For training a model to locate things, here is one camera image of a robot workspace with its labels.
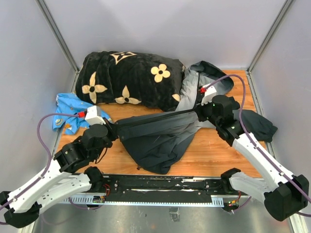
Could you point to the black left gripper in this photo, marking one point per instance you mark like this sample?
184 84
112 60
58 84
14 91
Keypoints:
112 129

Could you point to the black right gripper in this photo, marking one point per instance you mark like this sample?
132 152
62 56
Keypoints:
199 109

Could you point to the dark grey zip jacket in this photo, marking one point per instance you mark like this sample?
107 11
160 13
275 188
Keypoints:
157 141

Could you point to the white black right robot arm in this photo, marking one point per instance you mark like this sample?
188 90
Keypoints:
282 192

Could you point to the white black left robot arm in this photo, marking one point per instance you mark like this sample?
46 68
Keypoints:
66 174

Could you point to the blue patterned cloth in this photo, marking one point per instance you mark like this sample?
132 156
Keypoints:
69 103

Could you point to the black blanket with cream flowers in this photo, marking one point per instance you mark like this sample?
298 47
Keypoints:
130 77

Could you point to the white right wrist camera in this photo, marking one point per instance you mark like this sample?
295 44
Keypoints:
208 91

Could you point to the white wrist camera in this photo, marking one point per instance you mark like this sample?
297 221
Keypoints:
208 91
93 116

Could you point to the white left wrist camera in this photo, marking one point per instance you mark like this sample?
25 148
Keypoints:
93 116

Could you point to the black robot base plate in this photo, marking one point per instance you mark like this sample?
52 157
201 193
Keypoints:
148 189

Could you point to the aluminium front rail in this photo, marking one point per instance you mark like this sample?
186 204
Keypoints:
92 199

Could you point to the right rear aluminium frame post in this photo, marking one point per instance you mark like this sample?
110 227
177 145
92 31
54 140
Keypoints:
270 34

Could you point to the aluminium frame post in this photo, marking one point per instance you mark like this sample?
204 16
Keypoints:
57 34
270 34

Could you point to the left rear aluminium frame post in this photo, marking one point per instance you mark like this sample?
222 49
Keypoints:
57 34

